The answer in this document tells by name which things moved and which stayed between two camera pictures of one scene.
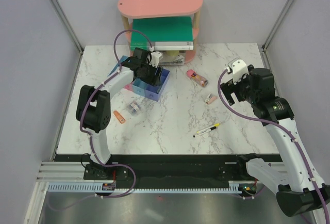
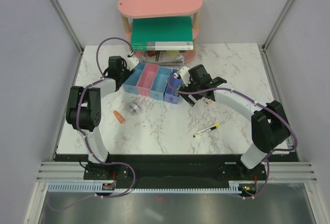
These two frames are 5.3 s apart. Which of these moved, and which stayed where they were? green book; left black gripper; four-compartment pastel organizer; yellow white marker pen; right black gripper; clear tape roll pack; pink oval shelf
Moved: left black gripper; four-compartment pastel organizer; right black gripper
Stayed: green book; pink oval shelf; clear tape roll pack; yellow white marker pen
